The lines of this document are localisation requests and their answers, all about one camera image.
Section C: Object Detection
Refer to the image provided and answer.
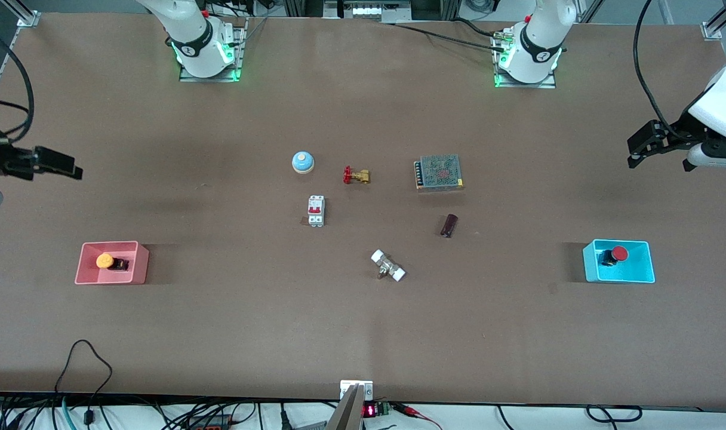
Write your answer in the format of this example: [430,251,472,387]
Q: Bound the black looped cable with plug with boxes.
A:
[54,339,113,426]

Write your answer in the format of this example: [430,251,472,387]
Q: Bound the grey control unit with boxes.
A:
[323,0,413,23]

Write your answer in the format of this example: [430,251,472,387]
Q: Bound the yellow push button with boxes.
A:
[96,253,130,272]

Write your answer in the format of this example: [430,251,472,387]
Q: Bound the grey metal bar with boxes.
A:
[326,385,365,430]

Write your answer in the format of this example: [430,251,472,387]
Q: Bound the metal fitting white ends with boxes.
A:
[370,249,407,282]

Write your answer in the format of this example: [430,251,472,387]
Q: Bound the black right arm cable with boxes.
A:
[0,24,36,144]

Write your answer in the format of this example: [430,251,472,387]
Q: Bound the aluminium frame profile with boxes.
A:
[2,0,42,28]
[702,6,726,41]

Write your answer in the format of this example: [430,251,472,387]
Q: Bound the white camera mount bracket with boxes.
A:
[340,380,374,401]

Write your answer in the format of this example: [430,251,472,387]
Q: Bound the white red circuit breaker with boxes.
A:
[307,195,326,228]

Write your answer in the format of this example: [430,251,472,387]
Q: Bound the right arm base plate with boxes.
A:
[179,17,247,83]

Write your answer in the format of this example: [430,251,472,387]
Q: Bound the black coiled cable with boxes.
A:
[586,405,643,423]

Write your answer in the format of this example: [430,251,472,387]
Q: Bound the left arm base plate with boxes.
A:
[493,30,557,90]

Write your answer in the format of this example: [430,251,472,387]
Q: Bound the metal mesh power supply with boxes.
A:
[414,154,464,192]

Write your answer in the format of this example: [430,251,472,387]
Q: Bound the red push button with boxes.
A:
[599,245,630,268]

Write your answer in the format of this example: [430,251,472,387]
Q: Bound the cyan plastic box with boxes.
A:
[582,239,656,284]

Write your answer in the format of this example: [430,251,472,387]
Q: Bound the pink plastic box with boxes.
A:
[75,241,150,285]

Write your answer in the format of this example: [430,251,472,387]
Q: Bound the long black table cable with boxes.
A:
[380,21,507,52]

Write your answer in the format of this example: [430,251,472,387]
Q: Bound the short black table cable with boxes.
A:
[453,17,502,39]

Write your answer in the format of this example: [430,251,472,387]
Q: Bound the red clip lead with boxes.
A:
[393,404,444,430]

